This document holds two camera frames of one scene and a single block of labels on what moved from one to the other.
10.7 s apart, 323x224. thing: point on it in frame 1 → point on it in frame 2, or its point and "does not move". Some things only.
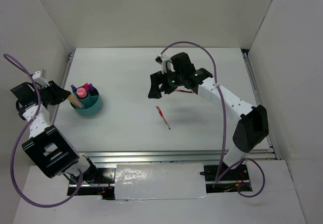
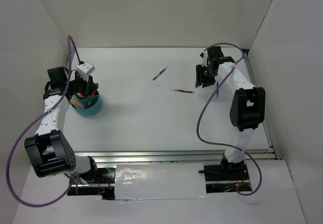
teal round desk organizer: (92, 105) does not move
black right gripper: (157, 78) → (200, 77)
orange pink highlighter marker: (73, 99) does not move
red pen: (161, 114) → (93, 93)
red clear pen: (184, 91) does not move
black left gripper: (60, 94) → (89, 87)
